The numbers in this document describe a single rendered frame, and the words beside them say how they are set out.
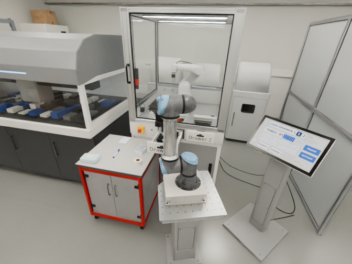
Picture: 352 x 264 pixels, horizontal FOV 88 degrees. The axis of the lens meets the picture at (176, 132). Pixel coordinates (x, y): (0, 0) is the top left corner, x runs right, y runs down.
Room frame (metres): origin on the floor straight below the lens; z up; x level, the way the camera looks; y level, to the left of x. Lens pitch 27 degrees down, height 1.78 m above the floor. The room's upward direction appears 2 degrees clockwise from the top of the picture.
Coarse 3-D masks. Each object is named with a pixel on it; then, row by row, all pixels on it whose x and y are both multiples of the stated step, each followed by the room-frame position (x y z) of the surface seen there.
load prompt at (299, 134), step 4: (268, 124) 1.43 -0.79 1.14; (272, 124) 1.41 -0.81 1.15; (276, 124) 1.40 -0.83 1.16; (280, 124) 1.38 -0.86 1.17; (276, 128) 1.37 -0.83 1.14; (280, 128) 1.35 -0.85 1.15; (284, 128) 1.33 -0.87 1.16; (288, 128) 1.32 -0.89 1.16; (292, 128) 1.30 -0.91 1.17; (288, 132) 1.30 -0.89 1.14; (292, 132) 1.28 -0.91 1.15; (296, 132) 1.26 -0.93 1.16; (300, 132) 1.25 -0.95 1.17; (296, 136) 1.24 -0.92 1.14; (300, 136) 1.23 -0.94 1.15; (304, 136) 1.21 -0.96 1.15
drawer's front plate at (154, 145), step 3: (147, 141) 1.43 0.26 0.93; (150, 141) 1.43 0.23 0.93; (147, 144) 1.43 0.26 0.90; (150, 144) 1.42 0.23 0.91; (153, 144) 1.41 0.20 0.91; (156, 144) 1.41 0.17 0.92; (159, 144) 1.40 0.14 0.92; (162, 144) 1.40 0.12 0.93; (147, 147) 1.43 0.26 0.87; (153, 147) 1.41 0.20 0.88; (156, 147) 1.41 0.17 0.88; (177, 147) 1.37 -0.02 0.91; (147, 150) 1.43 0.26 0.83; (153, 150) 1.41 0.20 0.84; (159, 150) 1.40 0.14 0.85; (162, 150) 1.40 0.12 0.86; (177, 150) 1.37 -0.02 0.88
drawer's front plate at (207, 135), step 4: (188, 132) 1.67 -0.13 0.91; (192, 132) 1.67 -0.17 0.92; (196, 132) 1.66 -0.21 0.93; (200, 132) 1.66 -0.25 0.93; (188, 136) 1.67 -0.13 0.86; (192, 136) 1.67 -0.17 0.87; (196, 136) 1.66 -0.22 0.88; (204, 136) 1.64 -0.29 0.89; (208, 136) 1.63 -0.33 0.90; (212, 136) 1.63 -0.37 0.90; (192, 140) 1.66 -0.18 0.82; (196, 140) 1.66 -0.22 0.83; (200, 140) 1.65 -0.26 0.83; (204, 140) 1.64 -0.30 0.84; (208, 140) 1.63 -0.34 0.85; (212, 140) 1.63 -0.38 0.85
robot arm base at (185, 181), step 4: (196, 172) 1.03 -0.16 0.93; (180, 176) 1.01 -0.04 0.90; (184, 176) 0.98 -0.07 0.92; (188, 176) 0.98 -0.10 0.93; (192, 176) 0.98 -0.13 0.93; (196, 176) 1.02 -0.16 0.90; (180, 180) 0.99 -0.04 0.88; (184, 180) 0.98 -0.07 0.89; (188, 180) 0.97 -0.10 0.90; (192, 180) 0.98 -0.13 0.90; (196, 180) 1.01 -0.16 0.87; (180, 184) 0.98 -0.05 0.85; (184, 184) 0.97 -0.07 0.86; (188, 184) 0.96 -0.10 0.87; (192, 184) 0.97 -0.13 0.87; (196, 184) 0.99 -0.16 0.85; (188, 188) 0.96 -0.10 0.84
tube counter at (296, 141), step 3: (279, 132) 1.33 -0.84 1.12; (279, 135) 1.31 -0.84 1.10; (282, 135) 1.30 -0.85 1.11; (285, 135) 1.29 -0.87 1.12; (288, 135) 1.28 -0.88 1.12; (285, 138) 1.27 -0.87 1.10; (288, 138) 1.26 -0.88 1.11; (291, 138) 1.25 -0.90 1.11; (294, 138) 1.24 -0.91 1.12; (297, 138) 1.23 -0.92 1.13; (291, 141) 1.23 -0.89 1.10; (294, 141) 1.22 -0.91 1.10; (297, 141) 1.21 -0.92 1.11; (300, 141) 1.20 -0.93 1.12; (303, 141) 1.19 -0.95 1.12; (297, 144) 1.19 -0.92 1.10; (300, 144) 1.18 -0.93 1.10
